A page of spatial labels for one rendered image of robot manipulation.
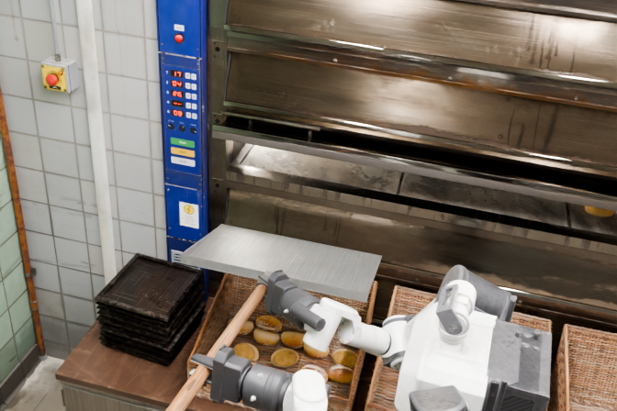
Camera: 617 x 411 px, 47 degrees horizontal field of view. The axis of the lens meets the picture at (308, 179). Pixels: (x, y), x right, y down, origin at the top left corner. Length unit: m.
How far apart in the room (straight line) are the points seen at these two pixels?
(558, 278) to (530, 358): 0.98
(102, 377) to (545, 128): 1.68
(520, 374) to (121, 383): 1.48
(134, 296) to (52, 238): 0.64
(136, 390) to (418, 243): 1.09
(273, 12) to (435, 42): 0.51
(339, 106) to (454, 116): 0.36
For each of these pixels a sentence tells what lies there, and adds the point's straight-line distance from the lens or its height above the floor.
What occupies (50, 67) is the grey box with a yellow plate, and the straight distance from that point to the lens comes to 2.57.
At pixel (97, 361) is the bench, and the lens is 2.67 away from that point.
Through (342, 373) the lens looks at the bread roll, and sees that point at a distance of 2.53.
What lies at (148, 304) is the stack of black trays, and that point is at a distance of 2.53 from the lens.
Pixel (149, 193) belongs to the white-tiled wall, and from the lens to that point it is 2.71.
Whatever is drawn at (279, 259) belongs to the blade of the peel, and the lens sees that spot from 2.15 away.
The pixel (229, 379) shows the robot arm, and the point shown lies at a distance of 1.51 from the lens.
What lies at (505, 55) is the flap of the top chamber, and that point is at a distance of 2.15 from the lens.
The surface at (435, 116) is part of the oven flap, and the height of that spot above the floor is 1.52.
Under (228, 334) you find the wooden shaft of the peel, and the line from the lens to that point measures 1.66.
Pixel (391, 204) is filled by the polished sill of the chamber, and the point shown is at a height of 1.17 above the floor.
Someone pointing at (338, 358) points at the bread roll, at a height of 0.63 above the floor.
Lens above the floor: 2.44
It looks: 31 degrees down
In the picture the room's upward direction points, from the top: 4 degrees clockwise
